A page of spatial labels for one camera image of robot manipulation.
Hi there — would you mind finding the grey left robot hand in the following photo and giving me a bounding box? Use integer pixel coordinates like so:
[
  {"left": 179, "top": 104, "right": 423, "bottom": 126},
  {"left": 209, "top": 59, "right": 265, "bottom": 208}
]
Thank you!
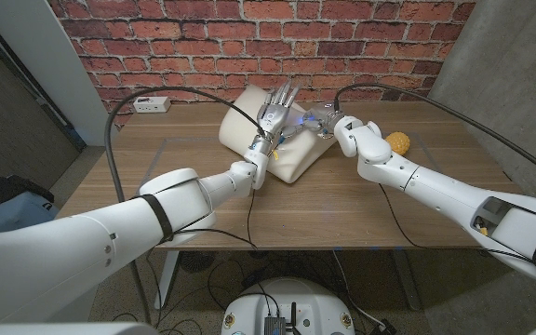
[{"left": 247, "top": 79, "right": 302, "bottom": 162}]

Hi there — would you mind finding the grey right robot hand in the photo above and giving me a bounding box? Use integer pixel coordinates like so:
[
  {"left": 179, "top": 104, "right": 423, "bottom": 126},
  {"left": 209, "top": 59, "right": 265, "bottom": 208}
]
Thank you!
[{"left": 280, "top": 104, "right": 343, "bottom": 141}]

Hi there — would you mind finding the white memory foam sheet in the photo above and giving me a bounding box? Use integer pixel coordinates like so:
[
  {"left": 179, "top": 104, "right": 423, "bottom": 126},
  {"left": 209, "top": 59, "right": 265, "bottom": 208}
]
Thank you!
[{"left": 218, "top": 83, "right": 337, "bottom": 184}]

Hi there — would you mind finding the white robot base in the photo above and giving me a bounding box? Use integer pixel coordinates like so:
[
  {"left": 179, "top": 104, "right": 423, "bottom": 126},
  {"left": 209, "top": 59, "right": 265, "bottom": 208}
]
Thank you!
[{"left": 220, "top": 277, "right": 355, "bottom": 335}]

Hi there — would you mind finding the yellow bumpy toy fruit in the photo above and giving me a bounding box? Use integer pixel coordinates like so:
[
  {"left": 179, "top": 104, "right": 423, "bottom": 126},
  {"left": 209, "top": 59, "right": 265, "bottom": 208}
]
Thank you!
[{"left": 384, "top": 131, "right": 411, "bottom": 157}]

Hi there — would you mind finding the red brick printed backdrop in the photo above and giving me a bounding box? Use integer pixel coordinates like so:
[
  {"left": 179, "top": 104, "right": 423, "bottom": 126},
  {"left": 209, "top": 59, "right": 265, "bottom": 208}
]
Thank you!
[{"left": 47, "top": 0, "right": 476, "bottom": 129}]

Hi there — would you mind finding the white power strip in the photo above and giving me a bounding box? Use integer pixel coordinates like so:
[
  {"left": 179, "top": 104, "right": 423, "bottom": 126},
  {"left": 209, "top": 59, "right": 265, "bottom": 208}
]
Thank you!
[{"left": 132, "top": 96, "right": 172, "bottom": 114}]

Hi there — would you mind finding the black round floor object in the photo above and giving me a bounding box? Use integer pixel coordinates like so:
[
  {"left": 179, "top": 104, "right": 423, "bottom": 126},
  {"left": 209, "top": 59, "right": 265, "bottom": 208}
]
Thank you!
[{"left": 178, "top": 250, "right": 217, "bottom": 275}]

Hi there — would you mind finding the grey table leg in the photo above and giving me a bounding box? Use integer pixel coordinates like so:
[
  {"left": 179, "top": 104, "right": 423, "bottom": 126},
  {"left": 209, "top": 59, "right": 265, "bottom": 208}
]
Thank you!
[{"left": 391, "top": 249, "right": 422, "bottom": 312}]

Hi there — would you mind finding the white table leg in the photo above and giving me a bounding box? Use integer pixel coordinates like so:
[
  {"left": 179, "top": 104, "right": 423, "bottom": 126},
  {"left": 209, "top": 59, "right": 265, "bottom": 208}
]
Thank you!
[{"left": 154, "top": 249, "right": 181, "bottom": 311}]

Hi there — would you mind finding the grey electronics box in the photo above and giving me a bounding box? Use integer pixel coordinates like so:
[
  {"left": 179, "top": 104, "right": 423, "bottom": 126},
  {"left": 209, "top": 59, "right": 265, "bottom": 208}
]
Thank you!
[{"left": 263, "top": 315, "right": 288, "bottom": 335}]

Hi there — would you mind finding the white partition panel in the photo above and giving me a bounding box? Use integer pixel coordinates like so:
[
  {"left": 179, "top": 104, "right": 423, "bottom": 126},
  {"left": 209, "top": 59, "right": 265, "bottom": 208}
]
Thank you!
[{"left": 0, "top": 0, "right": 120, "bottom": 148}]

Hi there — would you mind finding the white robot chest cover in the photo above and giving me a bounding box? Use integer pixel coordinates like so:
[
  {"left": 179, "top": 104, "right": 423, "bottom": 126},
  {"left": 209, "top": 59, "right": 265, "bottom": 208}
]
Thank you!
[{"left": 0, "top": 322, "right": 160, "bottom": 335}]

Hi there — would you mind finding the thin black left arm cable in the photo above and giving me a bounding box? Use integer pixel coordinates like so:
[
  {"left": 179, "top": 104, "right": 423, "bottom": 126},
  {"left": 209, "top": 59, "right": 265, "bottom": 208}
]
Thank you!
[{"left": 144, "top": 188, "right": 260, "bottom": 327}]

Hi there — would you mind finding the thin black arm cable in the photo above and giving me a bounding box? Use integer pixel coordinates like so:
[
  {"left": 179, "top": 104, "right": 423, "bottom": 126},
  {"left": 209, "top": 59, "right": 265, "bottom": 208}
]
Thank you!
[
  {"left": 144, "top": 188, "right": 260, "bottom": 327},
  {"left": 378, "top": 183, "right": 536, "bottom": 325}
]

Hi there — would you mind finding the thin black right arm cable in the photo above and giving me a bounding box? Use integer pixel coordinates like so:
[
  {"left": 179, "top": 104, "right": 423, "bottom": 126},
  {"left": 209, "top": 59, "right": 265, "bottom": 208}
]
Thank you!
[{"left": 378, "top": 183, "right": 536, "bottom": 325}]

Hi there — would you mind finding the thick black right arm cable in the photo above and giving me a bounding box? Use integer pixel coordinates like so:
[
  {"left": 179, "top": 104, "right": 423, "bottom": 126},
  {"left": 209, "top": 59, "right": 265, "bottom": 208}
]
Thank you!
[{"left": 332, "top": 82, "right": 536, "bottom": 190}]

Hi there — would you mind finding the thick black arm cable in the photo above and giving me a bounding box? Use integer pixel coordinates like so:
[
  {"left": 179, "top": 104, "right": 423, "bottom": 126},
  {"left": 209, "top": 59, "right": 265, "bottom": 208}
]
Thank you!
[
  {"left": 103, "top": 86, "right": 267, "bottom": 325},
  {"left": 332, "top": 82, "right": 536, "bottom": 190}
]

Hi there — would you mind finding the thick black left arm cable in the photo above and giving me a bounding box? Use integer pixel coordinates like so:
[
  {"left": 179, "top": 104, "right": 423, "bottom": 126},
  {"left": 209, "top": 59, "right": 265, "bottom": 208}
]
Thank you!
[{"left": 103, "top": 86, "right": 267, "bottom": 325}]

